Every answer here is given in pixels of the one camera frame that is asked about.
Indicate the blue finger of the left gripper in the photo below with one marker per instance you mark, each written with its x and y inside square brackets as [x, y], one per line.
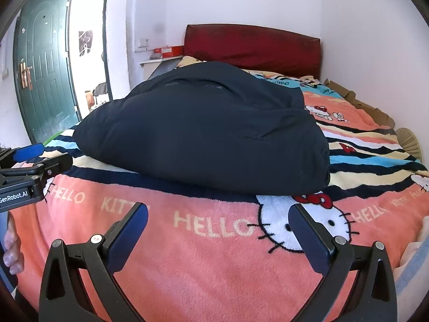
[28, 152]

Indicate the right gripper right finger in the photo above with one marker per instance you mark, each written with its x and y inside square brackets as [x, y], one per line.
[372, 296]

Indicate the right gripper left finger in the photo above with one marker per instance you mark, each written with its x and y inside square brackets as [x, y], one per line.
[63, 295]

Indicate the dark navy puffer jacket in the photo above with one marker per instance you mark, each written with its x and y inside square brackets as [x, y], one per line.
[212, 125]

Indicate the person's left hand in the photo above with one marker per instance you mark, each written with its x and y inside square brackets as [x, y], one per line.
[13, 257]

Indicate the green plastic object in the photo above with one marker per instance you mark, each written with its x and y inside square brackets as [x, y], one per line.
[53, 137]

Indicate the green door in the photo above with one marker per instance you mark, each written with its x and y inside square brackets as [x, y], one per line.
[43, 83]

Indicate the clutter in hallway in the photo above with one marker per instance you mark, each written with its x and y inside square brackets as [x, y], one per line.
[97, 97]

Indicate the pink Hello Kitty blanket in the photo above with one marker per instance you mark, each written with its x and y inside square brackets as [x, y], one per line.
[209, 256]

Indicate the beige woven fan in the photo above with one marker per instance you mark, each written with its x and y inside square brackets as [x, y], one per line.
[409, 142]

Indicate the red white box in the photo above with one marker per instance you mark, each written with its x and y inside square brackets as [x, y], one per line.
[167, 52]

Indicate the brown cardboard beside bed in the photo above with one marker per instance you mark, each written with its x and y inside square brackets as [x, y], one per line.
[378, 116]

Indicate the dark red headboard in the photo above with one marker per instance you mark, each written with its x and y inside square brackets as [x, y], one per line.
[254, 47]

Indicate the wall poster picture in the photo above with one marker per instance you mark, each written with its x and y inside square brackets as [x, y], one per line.
[85, 42]

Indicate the grey wall shelf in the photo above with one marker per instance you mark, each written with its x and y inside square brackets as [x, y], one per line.
[153, 68]

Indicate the white wall switch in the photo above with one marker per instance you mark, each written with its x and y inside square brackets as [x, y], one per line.
[143, 43]

